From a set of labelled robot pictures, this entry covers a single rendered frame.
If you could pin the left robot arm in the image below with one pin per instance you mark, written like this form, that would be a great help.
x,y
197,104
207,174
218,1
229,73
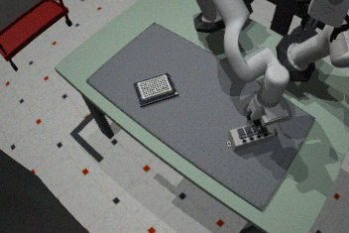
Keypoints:
x,y
318,47

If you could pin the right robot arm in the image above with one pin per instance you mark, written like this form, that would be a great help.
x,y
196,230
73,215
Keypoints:
x,y
262,61

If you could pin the grey operator panel with four keys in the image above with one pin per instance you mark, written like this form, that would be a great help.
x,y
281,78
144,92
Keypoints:
x,y
248,136

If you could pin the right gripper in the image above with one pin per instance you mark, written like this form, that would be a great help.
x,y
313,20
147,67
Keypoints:
x,y
256,111

